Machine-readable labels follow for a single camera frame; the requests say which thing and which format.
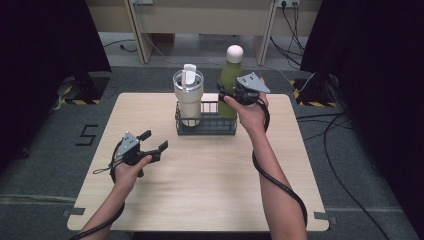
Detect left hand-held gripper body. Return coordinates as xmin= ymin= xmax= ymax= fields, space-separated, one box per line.
xmin=116 ymin=131 xmax=148 ymax=166

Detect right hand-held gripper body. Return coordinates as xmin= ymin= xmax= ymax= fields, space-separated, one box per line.
xmin=234 ymin=72 xmax=271 ymax=106

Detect green bottle with white cap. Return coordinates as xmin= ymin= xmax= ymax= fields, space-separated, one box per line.
xmin=218 ymin=44 xmax=244 ymax=120

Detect black wire basket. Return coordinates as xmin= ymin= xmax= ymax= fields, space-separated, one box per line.
xmin=174 ymin=99 xmax=238 ymax=136

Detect white tumbler with lid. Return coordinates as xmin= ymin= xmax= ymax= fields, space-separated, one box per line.
xmin=172 ymin=63 xmax=205 ymax=128

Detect person's left hand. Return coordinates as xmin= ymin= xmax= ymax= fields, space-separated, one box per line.
xmin=111 ymin=155 xmax=153 ymax=195

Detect person's right hand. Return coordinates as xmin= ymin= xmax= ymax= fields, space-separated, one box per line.
xmin=223 ymin=77 xmax=272 ymax=135

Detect stand base with hazard tape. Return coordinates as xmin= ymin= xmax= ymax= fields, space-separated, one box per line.
xmin=55 ymin=73 xmax=111 ymax=106
xmin=289 ymin=74 xmax=338 ymax=108

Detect beige desk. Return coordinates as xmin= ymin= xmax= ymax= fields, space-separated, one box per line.
xmin=83 ymin=0 xmax=323 ymax=66

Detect grey tape patch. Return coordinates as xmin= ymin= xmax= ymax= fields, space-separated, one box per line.
xmin=61 ymin=207 xmax=86 ymax=218
xmin=313 ymin=211 xmax=338 ymax=225

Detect black curtain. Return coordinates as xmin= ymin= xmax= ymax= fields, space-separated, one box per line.
xmin=0 ymin=0 xmax=112 ymax=169
xmin=299 ymin=0 xmax=424 ymax=231

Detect black cable bundle at socket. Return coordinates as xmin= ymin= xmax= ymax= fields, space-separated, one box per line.
xmin=269 ymin=1 xmax=306 ymax=70

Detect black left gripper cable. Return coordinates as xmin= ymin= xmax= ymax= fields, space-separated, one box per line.
xmin=68 ymin=141 xmax=126 ymax=240

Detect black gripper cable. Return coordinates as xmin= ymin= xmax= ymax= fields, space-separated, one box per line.
xmin=68 ymin=141 xmax=126 ymax=240
xmin=251 ymin=96 xmax=309 ymax=228

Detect short black floor cable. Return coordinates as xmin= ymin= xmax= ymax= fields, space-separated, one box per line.
xmin=100 ymin=39 xmax=139 ymax=54

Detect long black floor cables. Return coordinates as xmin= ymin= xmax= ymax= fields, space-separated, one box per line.
xmin=295 ymin=111 xmax=392 ymax=240

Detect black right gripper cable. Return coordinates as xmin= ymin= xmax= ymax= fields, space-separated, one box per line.
xmin=251 ymin=96 xmax=309 ymax=228

